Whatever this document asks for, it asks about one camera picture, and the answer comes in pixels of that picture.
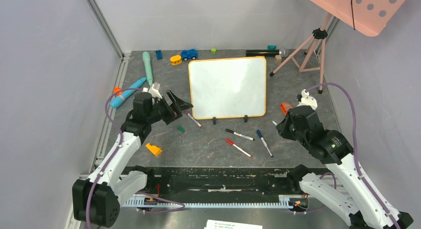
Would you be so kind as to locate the grey slotted cable duct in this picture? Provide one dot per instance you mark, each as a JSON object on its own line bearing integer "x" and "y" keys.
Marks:
{"x": 140, "y": 201}

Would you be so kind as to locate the orange wedge block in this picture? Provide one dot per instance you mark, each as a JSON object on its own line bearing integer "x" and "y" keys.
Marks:
{"x": 155, "y": 150}

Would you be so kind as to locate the dark blue block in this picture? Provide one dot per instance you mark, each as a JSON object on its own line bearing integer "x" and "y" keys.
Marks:
{"x": 159, "y": 54}

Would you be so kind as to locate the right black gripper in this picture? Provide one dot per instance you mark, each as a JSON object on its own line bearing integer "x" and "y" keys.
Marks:
{"x": 284, "y": 127}

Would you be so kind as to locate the mint green toy microphone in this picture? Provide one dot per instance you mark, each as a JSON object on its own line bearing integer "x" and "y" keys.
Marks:
{"x": 147, "y": 65}

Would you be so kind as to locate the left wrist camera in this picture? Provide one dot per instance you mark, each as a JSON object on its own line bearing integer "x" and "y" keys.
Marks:
{"x": 153, "y": 90}

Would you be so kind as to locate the beige wooden cube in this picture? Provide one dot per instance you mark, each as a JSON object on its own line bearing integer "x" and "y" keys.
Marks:
{"x": 278, "y": 58}

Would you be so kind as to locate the pink perforated panel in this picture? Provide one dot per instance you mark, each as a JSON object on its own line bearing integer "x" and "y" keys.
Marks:
{"x": 368, "y": 17}

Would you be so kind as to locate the blue toy car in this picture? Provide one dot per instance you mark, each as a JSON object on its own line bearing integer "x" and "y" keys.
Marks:
{"x": 191, "y": 54}

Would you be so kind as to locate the white paper sheet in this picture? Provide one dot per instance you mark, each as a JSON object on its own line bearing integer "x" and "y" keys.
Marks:
{"x": 213, "y": 224}

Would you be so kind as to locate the orange toy piece right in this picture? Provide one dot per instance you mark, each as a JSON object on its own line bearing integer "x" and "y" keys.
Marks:
{"x": 285, "y": 106}

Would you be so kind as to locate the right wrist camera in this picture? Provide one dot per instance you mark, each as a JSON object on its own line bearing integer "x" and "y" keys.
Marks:
{"x": 305, "y": 99}

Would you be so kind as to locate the blue toy marker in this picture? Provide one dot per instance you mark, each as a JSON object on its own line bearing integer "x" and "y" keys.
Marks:
{"x": 117, "y": 100}

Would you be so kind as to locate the purple whiteboard marker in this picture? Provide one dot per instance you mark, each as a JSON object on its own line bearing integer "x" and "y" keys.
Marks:
{"x": 193, "y": 119}

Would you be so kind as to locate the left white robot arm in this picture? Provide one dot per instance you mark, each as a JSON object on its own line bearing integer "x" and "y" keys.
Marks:
{"x": 97, "y": 199}

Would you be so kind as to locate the red whiteboard marker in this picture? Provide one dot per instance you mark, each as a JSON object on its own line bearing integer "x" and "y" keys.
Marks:
{"x": 237, "y": 147}

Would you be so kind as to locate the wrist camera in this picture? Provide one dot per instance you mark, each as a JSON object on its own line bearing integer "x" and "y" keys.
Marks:
{"x": 305, "y": 99}
{"x": 153, "y": 90}

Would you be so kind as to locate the orange framed whiteboard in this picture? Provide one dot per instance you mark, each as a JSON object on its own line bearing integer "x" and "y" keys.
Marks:
{"x": 228, "y": 88}

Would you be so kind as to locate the yellow oval toy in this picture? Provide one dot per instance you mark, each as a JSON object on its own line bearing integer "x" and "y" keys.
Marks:
{"x": 176, "y": 60}

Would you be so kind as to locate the green marker cap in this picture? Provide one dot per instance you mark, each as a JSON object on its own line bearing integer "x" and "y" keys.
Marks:
{"x": 180, "y": 129}

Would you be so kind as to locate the small orange toy piece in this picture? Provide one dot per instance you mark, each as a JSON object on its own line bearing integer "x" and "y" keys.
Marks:
{"x": 117, "y": 90}

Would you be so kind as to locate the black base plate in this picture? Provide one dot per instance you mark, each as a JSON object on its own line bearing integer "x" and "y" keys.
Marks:
{"x": 218, "y": 184}

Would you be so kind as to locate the black whiteboard marker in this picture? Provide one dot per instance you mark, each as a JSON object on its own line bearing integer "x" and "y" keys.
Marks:
{"x": 239, "y": 134}

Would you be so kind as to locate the blue whiteboard marker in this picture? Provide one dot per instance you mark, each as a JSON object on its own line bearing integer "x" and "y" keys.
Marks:
{"x": 264, "y": 142}

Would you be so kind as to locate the pink tripod stand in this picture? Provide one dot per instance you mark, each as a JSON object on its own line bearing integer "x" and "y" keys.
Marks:
{"x": 318, "y": 35}

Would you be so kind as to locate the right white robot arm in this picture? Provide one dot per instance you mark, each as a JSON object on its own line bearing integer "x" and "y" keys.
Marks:
{"x": 364, "y": 207}

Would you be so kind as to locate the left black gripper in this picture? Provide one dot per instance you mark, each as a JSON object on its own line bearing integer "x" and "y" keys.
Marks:
{"x": 177, "y": 106}

